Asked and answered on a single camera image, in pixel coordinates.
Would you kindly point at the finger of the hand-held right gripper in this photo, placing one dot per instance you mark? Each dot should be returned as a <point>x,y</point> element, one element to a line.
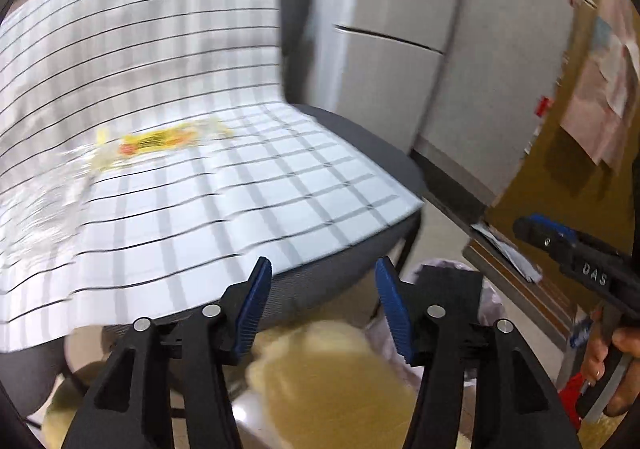
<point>555,228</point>
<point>537,234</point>

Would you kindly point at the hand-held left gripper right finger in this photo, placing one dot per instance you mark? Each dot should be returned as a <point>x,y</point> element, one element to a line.
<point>395,314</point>

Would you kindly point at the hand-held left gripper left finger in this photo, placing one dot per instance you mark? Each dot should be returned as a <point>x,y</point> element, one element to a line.
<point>252,309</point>

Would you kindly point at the trash bin with pink liner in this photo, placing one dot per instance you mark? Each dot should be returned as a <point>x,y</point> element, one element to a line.
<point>492,309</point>

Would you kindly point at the person's right hand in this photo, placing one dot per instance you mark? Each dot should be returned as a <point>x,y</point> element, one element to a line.
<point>627,344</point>

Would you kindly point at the crumpled white paper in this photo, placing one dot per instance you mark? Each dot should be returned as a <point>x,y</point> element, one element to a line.
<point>510,251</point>

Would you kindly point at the brown cardboard box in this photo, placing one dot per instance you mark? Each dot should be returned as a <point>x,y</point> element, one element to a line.
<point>550,169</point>

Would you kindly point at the red plastic item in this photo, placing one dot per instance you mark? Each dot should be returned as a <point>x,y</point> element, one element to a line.
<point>570,399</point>

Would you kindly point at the pink paper sheet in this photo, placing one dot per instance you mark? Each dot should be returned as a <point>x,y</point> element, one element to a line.
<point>600,94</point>

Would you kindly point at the grey office chair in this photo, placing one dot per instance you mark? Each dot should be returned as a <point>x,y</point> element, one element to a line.
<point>370,144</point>

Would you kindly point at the yellow snack wrapper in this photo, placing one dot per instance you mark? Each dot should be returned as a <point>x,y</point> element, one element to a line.
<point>150,141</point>

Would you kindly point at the clear plastic wrap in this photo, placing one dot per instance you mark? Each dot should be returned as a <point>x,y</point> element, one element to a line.
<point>45,209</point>

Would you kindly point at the white checked cloth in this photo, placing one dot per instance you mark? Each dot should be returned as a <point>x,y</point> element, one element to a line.
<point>175,54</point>

